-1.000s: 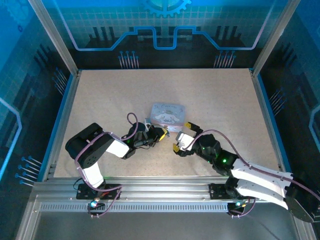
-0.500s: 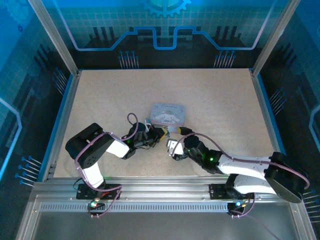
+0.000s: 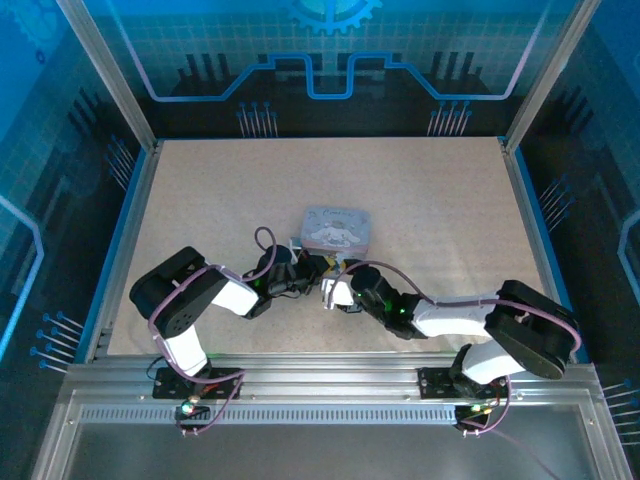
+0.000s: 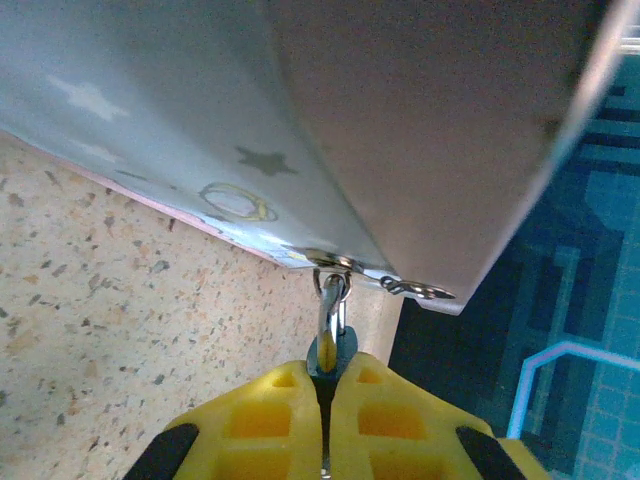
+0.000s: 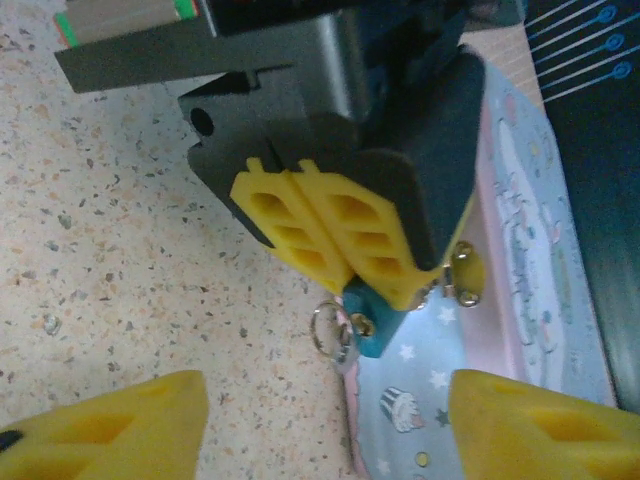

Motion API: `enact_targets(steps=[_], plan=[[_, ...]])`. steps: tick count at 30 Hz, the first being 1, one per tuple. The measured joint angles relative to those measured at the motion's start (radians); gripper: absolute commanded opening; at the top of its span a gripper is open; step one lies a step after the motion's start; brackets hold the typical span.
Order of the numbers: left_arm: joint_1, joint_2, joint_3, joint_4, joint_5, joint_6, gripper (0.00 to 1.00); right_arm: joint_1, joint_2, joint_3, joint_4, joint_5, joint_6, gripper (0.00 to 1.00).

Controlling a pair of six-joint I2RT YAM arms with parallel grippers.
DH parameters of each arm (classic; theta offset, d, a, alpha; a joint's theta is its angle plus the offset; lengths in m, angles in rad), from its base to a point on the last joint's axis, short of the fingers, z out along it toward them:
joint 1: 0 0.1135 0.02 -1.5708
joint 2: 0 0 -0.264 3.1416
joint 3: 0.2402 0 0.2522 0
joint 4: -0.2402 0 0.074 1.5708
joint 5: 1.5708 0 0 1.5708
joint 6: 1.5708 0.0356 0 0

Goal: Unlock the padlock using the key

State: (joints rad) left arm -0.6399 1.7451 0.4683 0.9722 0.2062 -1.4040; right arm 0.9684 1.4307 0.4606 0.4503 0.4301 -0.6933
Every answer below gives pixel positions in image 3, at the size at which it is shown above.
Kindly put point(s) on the blue circuit-print side panel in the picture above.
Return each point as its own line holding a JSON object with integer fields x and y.
{"x": 600, "y": 175}
{"x": 50, "y": 175}

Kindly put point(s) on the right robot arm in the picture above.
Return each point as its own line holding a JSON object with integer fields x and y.
{"x": 450, "y": 317}

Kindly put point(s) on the pastel cartoon tin box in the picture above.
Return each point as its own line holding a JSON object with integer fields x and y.
{"x": 335, "y": 225}

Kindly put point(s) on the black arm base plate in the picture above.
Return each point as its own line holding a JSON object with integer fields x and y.
{"x": 435, "y": 382}
{"x": 170, "y": 385}

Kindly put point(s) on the aluminium table side rail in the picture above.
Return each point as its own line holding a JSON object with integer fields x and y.
{"x": 526, "y": 225}
{"x": 125, "y": 250}

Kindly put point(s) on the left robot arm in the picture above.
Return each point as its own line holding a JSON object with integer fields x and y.
{"x": 180, "y": 305}

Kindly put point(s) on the aluminium frame post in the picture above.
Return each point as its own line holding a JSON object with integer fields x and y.
{"x": 548, "y": 75}
{"x": 111, "y": 75}

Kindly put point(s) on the grey metal front tray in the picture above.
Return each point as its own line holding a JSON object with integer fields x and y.
{"x": 325, "y": 450}

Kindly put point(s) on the aluminium table front rail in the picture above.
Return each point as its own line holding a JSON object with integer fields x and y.
{"x": 325, "y": 375}

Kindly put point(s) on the small lit circuit board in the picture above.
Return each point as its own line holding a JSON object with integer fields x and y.
{"x": 475, "y": 410}
{"x": 190, "y": 407}

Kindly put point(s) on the blue gear-print back panel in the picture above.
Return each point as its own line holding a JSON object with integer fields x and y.
{"x": 320, "y": 115}

